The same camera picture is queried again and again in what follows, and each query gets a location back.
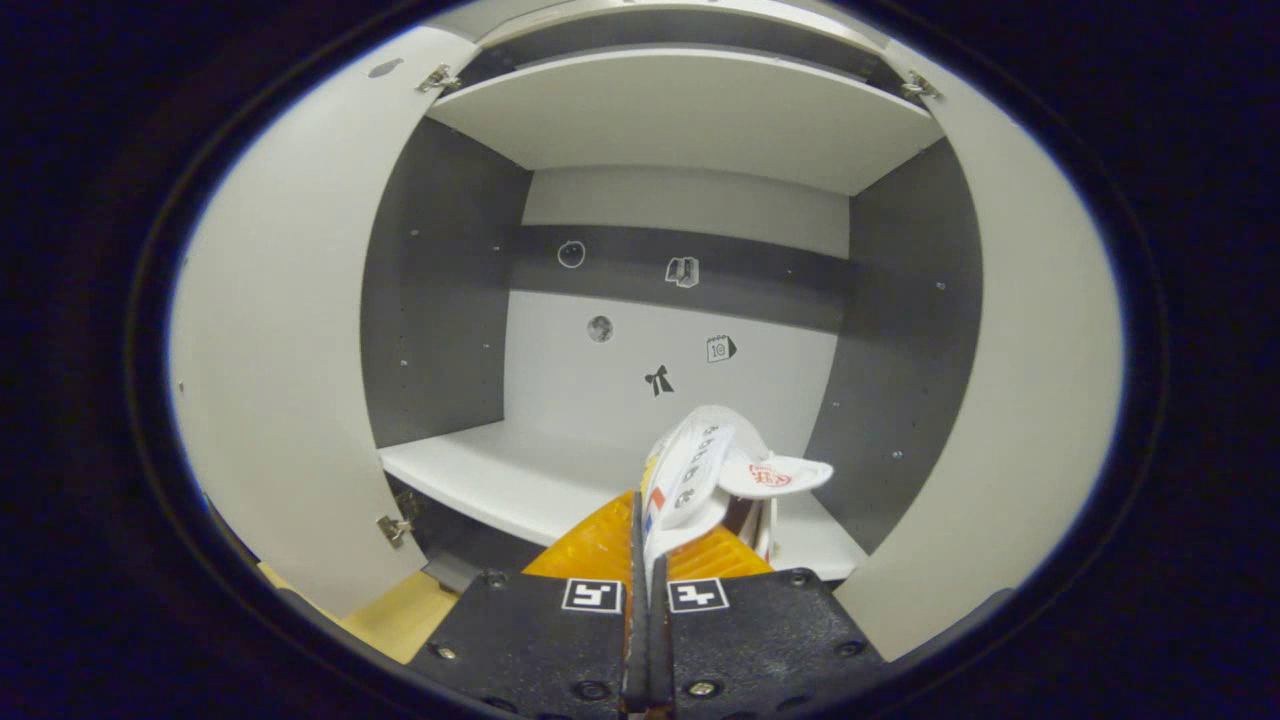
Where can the white canvas shoe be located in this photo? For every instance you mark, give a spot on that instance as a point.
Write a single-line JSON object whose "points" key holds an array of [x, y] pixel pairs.
{"points": [[700, 460]]}

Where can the white cabinet shelf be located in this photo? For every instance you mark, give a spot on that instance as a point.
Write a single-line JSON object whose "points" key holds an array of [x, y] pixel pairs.
{"points": [[690, 110], [500, 480]]}

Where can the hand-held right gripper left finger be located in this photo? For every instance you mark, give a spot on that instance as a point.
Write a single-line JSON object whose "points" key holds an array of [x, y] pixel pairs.
{"points": [[530, 640]]}

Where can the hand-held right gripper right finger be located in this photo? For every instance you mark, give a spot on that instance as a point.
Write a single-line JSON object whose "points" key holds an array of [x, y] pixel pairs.
{"points": [[760, 640]]}

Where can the metal door hinge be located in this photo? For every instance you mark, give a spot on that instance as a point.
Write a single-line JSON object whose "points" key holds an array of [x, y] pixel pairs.
{"points": [[438, 78], [918, 86], [395, 525]]}

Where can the white shoe cabinet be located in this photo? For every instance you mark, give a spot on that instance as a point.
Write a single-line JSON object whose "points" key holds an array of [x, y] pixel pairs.
{"points": [[680, 380]]}

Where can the white shoe cabinet door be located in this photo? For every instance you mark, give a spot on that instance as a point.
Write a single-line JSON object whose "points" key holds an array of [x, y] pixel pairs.
{"points": [[1020, 400], [280, 330]]}

